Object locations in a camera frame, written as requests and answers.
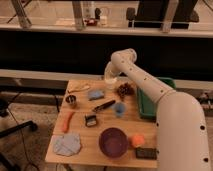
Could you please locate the black handled fork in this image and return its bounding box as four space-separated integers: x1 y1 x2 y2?
92 100 116 113

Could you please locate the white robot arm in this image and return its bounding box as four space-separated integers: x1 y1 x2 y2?
104 48 211 171

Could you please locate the white paper cup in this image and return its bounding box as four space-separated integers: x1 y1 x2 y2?
105 78 117 90

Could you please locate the small metal cup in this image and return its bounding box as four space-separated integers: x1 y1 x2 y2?
65 95 77 108

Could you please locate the blue sponge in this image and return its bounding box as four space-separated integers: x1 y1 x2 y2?
88 90 104 100

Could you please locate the brown pine cone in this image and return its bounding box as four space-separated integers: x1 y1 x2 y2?
116 83 134 100

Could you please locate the cream wooden spoon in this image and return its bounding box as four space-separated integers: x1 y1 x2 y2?
67 85 90 94

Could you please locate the small black box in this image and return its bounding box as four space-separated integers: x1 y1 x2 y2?
85 115 98 127

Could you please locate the green plastic tray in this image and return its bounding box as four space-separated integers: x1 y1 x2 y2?
137 77 176 122

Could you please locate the orange carrot toy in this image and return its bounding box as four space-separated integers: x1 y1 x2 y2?
62 112 75 133

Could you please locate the purple bowl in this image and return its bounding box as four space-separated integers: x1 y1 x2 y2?
99 127 128 158

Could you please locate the orange ball toy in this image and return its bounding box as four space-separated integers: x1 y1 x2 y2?
130 134 145 148

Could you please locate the blue grey cloth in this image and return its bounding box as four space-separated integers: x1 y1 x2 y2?
53 133 81 157

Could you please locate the black remote control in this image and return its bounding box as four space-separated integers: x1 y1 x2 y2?
135 148 157 160

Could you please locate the black monitor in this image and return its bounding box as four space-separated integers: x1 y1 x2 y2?
126 0 199 29

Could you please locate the black office chair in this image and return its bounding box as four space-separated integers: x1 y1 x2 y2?
0 94 39 171

